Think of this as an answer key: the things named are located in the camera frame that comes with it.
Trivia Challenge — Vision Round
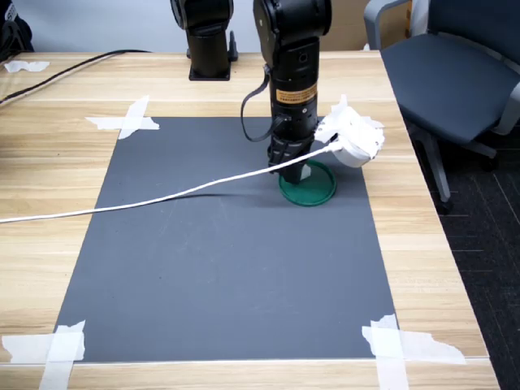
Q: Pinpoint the dark grey office chair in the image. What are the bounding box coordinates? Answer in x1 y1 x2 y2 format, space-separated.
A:
362 0 520 215

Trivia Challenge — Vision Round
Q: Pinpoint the brown cardboard box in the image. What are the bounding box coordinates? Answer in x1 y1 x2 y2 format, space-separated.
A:
317 0 414 52

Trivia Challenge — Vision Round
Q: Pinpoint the small white tape scrap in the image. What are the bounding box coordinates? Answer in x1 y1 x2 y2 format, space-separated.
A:
3 60 51 74

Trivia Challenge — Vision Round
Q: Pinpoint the white gripper camera box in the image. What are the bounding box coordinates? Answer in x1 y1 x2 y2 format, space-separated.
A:
315 103 386 169

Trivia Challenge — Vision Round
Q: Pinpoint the round green lid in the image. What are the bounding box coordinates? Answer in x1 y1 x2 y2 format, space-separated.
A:
278 158 338 208

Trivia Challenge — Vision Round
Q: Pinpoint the black braided table cable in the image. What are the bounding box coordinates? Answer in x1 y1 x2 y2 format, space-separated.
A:
0 49 152 107

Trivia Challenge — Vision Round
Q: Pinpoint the white tape piece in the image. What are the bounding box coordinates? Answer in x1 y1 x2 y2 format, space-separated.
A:
361 313 467 390
0 319 87 390
84 94 161 141

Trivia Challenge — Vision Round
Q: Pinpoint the white camera cable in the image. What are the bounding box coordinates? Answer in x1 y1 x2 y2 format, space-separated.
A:
0 142 340 225

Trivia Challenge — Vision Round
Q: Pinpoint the black bag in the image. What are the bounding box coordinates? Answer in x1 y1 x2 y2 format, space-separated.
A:
0 0 35 63

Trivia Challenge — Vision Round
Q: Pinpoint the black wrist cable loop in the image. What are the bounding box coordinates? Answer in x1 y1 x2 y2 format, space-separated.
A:
240 63 294 143

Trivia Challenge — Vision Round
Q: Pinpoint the dark grey mat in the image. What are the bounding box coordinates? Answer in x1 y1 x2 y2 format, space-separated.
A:
54 116 401 364

